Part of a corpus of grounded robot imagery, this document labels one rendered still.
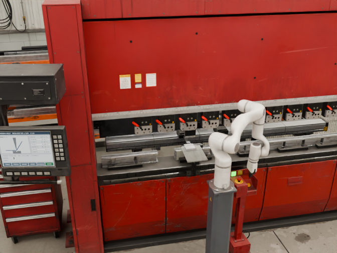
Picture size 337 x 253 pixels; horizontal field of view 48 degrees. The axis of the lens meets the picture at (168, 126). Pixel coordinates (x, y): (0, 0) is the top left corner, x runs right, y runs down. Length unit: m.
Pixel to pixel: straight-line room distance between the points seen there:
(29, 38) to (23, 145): 4.91
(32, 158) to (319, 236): 2.90
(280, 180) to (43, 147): 2.27
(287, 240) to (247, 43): 2.00
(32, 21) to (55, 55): 4.55
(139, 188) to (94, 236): 0.59
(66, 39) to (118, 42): 0.43
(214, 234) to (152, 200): 0.72
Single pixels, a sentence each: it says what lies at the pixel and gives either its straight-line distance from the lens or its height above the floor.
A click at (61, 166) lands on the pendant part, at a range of 2.66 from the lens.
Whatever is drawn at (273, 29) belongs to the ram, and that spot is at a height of 2.03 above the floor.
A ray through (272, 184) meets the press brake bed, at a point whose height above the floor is 0.56.
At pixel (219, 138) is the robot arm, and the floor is 1.41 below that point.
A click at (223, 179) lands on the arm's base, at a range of 2.88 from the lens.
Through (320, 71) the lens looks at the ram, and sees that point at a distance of 3.68.
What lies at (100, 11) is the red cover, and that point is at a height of 2.21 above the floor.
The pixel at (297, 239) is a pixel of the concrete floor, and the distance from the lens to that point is 4.18.
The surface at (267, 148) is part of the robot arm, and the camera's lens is 3.26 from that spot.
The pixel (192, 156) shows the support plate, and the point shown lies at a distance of 3.32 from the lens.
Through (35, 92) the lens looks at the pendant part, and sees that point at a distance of 2.49.
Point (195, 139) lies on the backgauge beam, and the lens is 3.75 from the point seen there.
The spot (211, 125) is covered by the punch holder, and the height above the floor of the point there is 1.20.
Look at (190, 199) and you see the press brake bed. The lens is 3.63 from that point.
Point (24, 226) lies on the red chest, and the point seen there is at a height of 0.23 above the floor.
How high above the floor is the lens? 2.66
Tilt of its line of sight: 26 degrees down
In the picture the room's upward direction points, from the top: straight up
